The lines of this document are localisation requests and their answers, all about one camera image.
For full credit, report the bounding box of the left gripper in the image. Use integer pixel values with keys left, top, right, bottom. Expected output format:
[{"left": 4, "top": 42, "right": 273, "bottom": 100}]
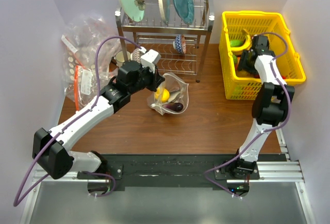
[{"left": 128, "top": 63, "right": 164, "bottom": 94}]

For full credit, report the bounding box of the yellow toy lemon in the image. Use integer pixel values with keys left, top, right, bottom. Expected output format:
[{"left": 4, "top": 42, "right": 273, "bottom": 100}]
[{"left": 154, "top": 87, "right": 170, "bottom": 103}]

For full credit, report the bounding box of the clear zip top bag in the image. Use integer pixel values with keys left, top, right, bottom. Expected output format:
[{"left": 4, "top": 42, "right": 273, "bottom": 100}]
[{"left": 147, "top": 73, "right": 189, "bottom": 115}]

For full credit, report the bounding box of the green toy lime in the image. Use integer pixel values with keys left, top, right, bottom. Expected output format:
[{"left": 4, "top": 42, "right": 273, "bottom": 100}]
[{"left": 232, "top": 54, "right": 238, "bottom": 65}]

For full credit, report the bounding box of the grey toy fish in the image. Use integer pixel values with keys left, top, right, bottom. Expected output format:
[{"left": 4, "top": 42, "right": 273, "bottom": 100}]
[{"left": 168, "top": 89, "right": 182, "bottom": 103}]

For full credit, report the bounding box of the yellow toy pepper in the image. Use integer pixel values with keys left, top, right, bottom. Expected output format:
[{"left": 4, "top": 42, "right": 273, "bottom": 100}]
[{"left": 236, "top": 70, "right": 254, "bottom": 78}]

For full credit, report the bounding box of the purple toy eggplant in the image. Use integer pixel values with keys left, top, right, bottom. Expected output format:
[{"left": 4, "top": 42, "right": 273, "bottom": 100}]
[{"left": 163, "top": 102, "right": 184, "bottom": 113}]

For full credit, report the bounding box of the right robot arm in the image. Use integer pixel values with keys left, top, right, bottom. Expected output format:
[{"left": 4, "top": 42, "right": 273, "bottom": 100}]
[{"left": 227, "top": 33, "right": 295, "bottom": 179}]

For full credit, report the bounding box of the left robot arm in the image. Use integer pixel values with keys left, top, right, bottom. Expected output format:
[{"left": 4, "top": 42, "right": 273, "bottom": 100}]
[{"left": 32, "top": 59, "right": 164, "bottom": 180}]

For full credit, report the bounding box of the orange zipper bag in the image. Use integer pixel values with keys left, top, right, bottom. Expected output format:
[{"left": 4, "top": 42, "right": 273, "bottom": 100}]
[{"left": 64, "top": 65, "right": 117, "bottom": 111}]

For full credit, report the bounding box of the yellow toy banana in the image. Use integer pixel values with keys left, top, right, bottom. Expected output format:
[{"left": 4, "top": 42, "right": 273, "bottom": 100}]
[{"left": 230, "top": 28, "right": 252, "bottom": 55}]

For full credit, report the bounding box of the yellow plastic basket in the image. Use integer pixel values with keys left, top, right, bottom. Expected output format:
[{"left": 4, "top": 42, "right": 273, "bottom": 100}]
[{"left": 219, "top": 11, "right": 306, "bottom": 100}]

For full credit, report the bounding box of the green toy fruit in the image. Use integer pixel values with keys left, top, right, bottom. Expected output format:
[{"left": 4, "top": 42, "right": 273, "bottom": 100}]
[{"left": 229, "top": 39, "right": 244, "bottom": 47}]

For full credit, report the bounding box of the grey patterned bowl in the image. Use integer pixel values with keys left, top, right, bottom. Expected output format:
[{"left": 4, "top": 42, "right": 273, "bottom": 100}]
[{"left": 130, "top": 48, "right": 143, "bottom": 63}]

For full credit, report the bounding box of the cream enamel mug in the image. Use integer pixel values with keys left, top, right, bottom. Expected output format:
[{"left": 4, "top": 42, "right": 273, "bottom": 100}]
[{"left": 114, "top": 51, "right": 125, "bottom": 68}]

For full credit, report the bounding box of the metal dish rack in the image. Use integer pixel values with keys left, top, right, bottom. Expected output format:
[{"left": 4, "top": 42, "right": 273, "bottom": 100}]
[{"left": 114, "top": 0, "right": 215, "bottom": 82}]

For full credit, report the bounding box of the blue patterned bowl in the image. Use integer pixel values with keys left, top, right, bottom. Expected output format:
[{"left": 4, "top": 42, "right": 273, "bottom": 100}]
[{"left": 173, "top": 35, "right": 186, "bottom": 54}]

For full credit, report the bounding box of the pile of clear bags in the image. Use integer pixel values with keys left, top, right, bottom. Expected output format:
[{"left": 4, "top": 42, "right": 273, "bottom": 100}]
[{"left": 61, "top": 13, "right": 122, "bottom": 85}]

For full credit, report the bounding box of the teal blue plate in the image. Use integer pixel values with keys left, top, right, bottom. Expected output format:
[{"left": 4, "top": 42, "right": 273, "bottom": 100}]
[{"left": 173, "top": 0, "right": 194, "bottom": 25}]

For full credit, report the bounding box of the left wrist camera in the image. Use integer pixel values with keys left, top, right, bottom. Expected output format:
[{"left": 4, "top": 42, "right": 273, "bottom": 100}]
[{"left": 140, "top": 50, "right": 161, "bottom": 73}]

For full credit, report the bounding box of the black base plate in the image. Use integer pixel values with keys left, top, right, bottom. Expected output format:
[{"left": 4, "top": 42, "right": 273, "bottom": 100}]
[{"left": 76, "top": 153, "right": 261, "bottom": 193}]

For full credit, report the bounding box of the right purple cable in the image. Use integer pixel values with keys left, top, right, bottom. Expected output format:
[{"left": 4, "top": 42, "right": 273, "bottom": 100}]
[{"left": 203, "top": 33, "right": 293, "bottom": 199}]

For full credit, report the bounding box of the purple cable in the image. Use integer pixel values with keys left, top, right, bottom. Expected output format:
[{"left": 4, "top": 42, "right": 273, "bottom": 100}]
[
  {"left": 12, "top": 36, "right": 145, "bottom": 207},
  {"left": 203, "top": 33, "right": 293, "bottom": 199}
]

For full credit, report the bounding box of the aluminium frame rail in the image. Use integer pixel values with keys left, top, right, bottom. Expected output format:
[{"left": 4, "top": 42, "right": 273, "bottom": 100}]
[{"left": 21, "top": 130, "right": 316, "bottom": 223}]

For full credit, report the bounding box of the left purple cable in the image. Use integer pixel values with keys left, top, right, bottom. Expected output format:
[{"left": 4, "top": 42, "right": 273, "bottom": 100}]
[{"left": 12, "top": 36, "right": 145, "bottom": 207}]

